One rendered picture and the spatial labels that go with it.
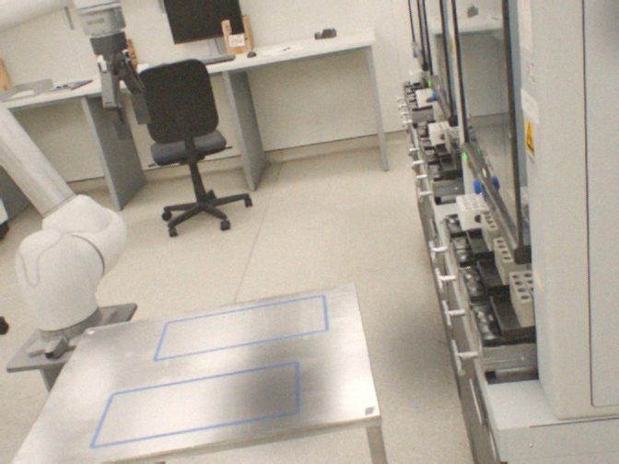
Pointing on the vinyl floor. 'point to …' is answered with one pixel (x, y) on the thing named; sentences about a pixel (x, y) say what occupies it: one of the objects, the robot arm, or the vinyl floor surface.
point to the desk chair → (185, 132)
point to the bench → (125, 185)
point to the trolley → (212, 383)
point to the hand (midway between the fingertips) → (134, 126)
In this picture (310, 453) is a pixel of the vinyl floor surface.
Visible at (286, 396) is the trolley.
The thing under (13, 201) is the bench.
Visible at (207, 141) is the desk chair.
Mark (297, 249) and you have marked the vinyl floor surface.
